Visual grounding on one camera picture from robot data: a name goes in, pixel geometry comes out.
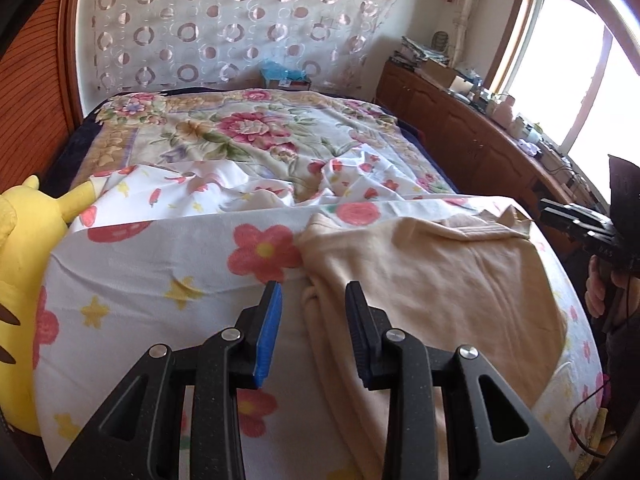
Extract sheer circle-pattern curtain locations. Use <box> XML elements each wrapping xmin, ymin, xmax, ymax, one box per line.
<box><xmin>80</xmin><ymin>0</ymin><xmax>407</xmax><ymax>97</ymax></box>

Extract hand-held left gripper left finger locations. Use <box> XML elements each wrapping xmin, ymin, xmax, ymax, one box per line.
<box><xmin>52</xmin><ymin>280</ymin><xmax>283</xmax><ymax>480</ymax></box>

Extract white flower-print bedsheet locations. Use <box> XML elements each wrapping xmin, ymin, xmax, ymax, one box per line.
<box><xmin>32</xmin><ymin>144</ymin><xmax>607</xmax><ymax>480</ymax></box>

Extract yellow plush toy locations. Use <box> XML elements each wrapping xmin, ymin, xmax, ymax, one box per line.
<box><xmin>0</xmin><ymin>175</ymin><xmax>98</xmax><ymax>437</ymax></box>

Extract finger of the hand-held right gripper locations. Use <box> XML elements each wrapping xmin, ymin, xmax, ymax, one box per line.
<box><xmin>541</xmin><ymin>198</ymin><xmax>617</xmax><ymax>235</ymax></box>
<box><xmin>538</xmin><ymin>210</ymin><xmax>593</xmax><ymax>247</ymax></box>

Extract long wooden cabinet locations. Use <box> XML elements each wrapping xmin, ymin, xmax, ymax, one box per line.
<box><xmin>375</xmin><ymin>60</ymin><xmax>601</xmax><ymax>257</ymax></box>

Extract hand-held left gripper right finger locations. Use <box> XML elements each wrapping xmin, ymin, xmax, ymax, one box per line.
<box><xmin>345</xmin><ymin>281</ymin><xmax>573</xmax><ymax>480</ymax></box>

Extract stack of papers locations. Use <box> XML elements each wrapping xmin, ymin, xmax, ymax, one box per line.
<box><xmin>390</xmin><ymin>35</ymin><xmax>449</xmax><ymax>69</ymax></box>

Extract person's right hand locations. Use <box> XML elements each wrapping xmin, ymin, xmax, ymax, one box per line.
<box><xmin>585</xmin><ymin>255</ymin><xmax>626</xmax><ymax>322</ymax></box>

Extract black cable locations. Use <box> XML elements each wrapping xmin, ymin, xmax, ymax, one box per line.
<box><xmin>570</xmin><ymin>372</ymin><xmax>613</xmax><ymax>462</ymax></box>

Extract brown cardboard box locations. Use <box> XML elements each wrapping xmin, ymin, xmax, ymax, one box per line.
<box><xmin>422</xmin><ymin>60</ymin><xmax>459</xmax><ymax>87</ymax></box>

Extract floral blanket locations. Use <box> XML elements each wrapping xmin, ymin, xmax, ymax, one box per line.
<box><xmin>92</xmin><ymin>89</ymin><xmax>459</xmax><ymax>202</ymax></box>

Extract beige printed t-shirt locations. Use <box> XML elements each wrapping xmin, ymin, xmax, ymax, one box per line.
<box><xmin>295</xmin><ymin>205</ymin><xmax>569</xmax><ymax>480</ymax></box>

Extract white plastic bottle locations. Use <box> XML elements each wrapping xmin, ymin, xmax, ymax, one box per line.
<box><xmin>495</xmin><ymin>95</ymin><xmax>517</xmax><ymax>127</ymax></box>

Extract pale patterned window curtain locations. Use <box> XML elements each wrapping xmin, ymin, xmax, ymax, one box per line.
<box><xmin>447</xmin><ymin>0</ymin><xmax>484</xmax><ymax>52</ymax></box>

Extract wooden slatted wardrobe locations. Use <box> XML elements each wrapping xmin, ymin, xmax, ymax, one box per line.
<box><xmin>0</xmin><ymin>0</ymin><xmax>86</xmax><ymax>197</ymax></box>

